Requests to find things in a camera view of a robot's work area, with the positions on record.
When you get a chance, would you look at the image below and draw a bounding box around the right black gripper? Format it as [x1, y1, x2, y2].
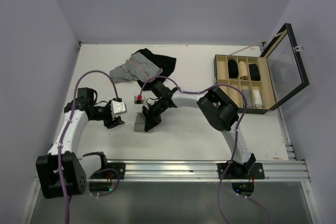
[142, 98, 167, 131]

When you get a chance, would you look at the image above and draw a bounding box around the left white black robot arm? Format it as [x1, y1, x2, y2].
[36, 88, 127, 199]

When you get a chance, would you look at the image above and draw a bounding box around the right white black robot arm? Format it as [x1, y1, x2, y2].
[137, 82, 256, 178]

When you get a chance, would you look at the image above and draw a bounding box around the striped grey underwear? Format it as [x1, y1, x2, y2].
[109, 52, 163, 83]

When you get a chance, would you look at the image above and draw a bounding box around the black rolled underwear left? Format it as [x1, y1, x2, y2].
[228, 59, 239, 79]

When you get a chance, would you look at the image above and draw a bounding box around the black rolled underwear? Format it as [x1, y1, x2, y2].
[228, 59, 239, 79]
[249, 63, 260, 81]

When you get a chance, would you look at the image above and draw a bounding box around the grey rolled underwear in box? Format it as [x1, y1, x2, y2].
[242, 89, 254, 108]

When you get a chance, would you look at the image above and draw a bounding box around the beige rolled underwear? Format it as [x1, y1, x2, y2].
[238, 61, 248, 80]

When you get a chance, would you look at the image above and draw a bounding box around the white rolled underwear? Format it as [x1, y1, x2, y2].
[252, 89, 264, 109]

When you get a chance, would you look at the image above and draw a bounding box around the black rolled underwear right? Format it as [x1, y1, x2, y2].
[249, 63, 260, 81]

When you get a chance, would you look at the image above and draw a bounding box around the wooden compartment box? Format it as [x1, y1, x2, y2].
[214, 55, 278, 114]

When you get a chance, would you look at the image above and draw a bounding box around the glass box lid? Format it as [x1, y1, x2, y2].
[258, 23, 309, 110]

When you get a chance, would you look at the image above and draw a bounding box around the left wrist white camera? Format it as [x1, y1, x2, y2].
[110, 100, 127, 116]

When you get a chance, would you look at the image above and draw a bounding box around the wrist white camera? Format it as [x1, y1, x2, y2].
[134, 95, 147, 104]
[110, 100, 127, 116]

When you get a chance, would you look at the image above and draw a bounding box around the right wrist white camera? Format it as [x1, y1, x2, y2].
[134, 95, 147, 104]

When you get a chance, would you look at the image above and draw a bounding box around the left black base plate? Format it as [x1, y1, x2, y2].
[90, 163, 126, 180]

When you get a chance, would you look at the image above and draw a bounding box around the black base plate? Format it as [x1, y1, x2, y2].
[90, 163, 126, 180]
[217, 162, 265, 180]

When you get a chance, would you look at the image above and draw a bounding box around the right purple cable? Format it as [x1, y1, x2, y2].
[138, 76, 271, 224]

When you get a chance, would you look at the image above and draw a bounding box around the purple cable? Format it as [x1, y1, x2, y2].
[138, 76, 271, 224]
[58, 70, 120, 224]

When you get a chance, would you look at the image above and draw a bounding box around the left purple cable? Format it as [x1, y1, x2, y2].
[58, 70, 120, 224]

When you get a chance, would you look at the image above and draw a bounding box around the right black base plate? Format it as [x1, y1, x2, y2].
[217, 162, 265, 180]

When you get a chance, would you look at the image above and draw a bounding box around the aluminium mounting rail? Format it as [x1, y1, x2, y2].
[33, 158, 312, 183]

